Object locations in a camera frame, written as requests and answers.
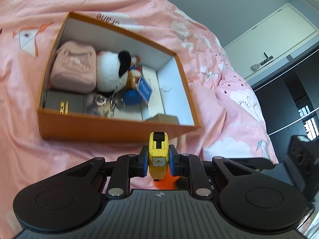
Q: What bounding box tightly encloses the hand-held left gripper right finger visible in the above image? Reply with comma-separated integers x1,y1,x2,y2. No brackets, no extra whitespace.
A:
169,144,255,197

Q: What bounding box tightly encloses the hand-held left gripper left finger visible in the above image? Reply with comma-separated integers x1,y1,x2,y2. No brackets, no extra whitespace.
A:
66,146,150,197

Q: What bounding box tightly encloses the yellow tape measure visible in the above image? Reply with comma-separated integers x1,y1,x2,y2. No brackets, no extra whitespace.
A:
148,131,170,180

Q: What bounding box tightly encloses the orange cardboard box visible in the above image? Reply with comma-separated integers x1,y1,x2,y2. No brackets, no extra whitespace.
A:
37,11,202,143

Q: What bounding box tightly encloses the orange fox plush toy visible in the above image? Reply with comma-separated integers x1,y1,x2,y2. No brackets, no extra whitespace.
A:
122,55,153,106

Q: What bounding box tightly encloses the metal keyring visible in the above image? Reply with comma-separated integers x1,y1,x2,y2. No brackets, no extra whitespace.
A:
95,85,126,112

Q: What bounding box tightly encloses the printed picture card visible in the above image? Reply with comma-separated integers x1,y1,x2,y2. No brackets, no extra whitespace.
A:
83,93,117,117

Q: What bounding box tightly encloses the white panda plush toy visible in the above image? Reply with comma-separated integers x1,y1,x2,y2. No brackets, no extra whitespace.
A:
96,50,132,92

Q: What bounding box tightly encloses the small black gift box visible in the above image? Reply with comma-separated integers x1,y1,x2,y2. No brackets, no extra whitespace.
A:
43,90,86,115

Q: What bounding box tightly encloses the pink fabric pouch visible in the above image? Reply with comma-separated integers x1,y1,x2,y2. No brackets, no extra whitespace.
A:
50,41,97,91

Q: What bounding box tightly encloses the orange fuzzy object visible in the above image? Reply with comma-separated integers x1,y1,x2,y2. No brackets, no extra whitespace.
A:
153,174,181,190

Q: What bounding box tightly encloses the dark wardrobe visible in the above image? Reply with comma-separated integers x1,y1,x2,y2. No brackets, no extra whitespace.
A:
250,45,319,165

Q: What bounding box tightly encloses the pink printed blanket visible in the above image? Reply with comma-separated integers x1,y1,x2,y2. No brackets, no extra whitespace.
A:
0,0,280,229

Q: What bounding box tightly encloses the white door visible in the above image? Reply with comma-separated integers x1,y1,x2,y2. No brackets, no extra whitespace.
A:
223,2,319,85

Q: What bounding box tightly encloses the black door handle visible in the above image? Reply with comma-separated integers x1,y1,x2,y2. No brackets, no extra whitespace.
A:
259,52,273,66

